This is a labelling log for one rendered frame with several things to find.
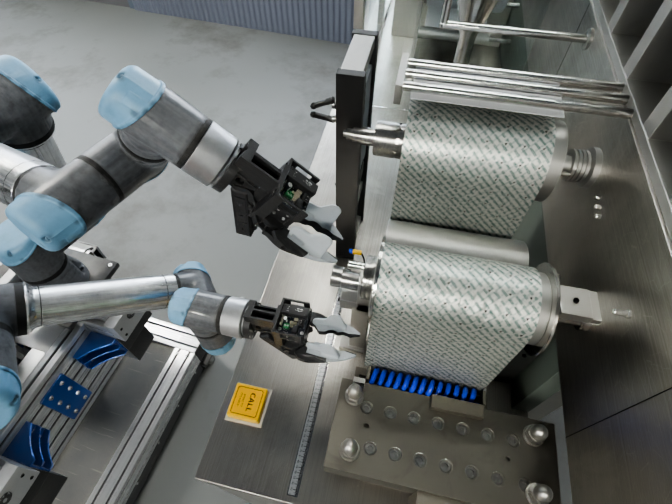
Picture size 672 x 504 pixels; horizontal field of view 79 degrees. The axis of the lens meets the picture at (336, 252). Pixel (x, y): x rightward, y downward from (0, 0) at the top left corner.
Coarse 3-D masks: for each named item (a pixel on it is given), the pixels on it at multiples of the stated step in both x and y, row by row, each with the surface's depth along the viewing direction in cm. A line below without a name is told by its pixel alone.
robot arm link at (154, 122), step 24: (120, 72) 46; (144, 72) 47; (120, 96) 45; (144, 96) 46; (168, 96) 48; (120, 120) 47; (144, 120) 47; (168, 120) 47; (192, 120) 49; (144, 144) 49; (168, 144) 48; (192, 144) 49
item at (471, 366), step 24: (384, 336) 70; (408, 336) 68; (384, 360) 78; (408, 360) 76; (432, 360) 73; (456, 360) 71; (480, 360) 69; (504, 360) 67; (456, 384) 80; (480, 384) 77
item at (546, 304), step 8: (376, 264) 62; (544, 280) 61; (544, 288) 60; (544, 296) 59; (544, 304) 59; (368, 312) 66; (544, 312) 59; (544, 320) 59; (536, 328) 59; (544, 328) 59; (536, 336) 60
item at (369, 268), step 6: (366, 258) 66; (372, 258) 66; (366, 264) 65; (372, 264) 65; (366, 270) 64; (372, 270) 64; (366, 276) 64; (372, 276) 64; (366, 282) 64; (366, 288) 64; (360, 294) 65; (366, 294) 65
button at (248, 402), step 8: (240, 384) 90; (240, 392) 89; (248, 392) 89; (256, 392) 89; (264, 392) 89; (232, 400) 88; (240, 400) 88; (248, 400) 88; (256, 400) 88; (264, 400) 88; (232, 408) 87; (240, 408) 87; (248, 408) 87; (256, 408) 87; (232, 416) 86; (240, 416) 86; (248, 416) 86; (256, 416) 86
